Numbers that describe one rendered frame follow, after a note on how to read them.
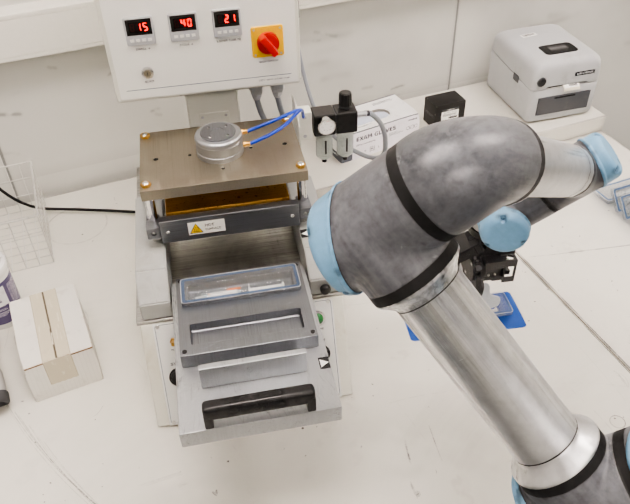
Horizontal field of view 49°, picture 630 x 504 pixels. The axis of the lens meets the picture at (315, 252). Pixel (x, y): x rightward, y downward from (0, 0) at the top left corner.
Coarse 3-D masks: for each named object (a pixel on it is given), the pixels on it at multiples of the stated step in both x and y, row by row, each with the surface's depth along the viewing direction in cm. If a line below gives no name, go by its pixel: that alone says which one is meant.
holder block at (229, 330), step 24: (192, 312) 105; (216, 312) 105; (240, 312) 105; (264, 312) 105; (288, 312) 106; (192, 336) 103; (216, 336) 103; (240, 336) 103; (264, 336) 101; (288, 336) 101; (312, 336) 101; (192, 360) 99; (216, 360) 100
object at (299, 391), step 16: (304, 384) 93; (208, 400) 91; (224, 400) 91; (240, 400) 91; (256, 400) 91; (272, 400) 91; (288, 400) 91; (304, 400) 92; (208, 416) 90; (224, 416) 91
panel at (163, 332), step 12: (324, 300) 117; (324, 312) 117; (156, 324) 113; (168, 324) 114; (324, 324) 118; (156, 336) 114; (168, 336) 114; (324, 336) 119; (156, 348) 114; (168, 348) 115; (336, 348) 120; (168, 360) 115; (336, 360) 120; (168, 372) 116; (336, 372) 121; (168, 384) 116; (336, 384) 121; (168, 396) 117; (168, 408) 117
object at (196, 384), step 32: (288, 352) 97; (320, 352) 102; (192, 384) 98; (224, 384) 98; (256, 384) 98; (288, 384) 98; (320, 384) 97; (192, 416) 94; (256, 416) 94; (288, 416) 94; (320, 416) 95
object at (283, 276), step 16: (240, 272) 110; (256, 272) 110; (272, 272) 110; (288, 272) 110; (192, 288) 108; (208, 288) 108; (224, 288) 108; (240, 288) 108; (256, 288) 107; (272, 288) 107
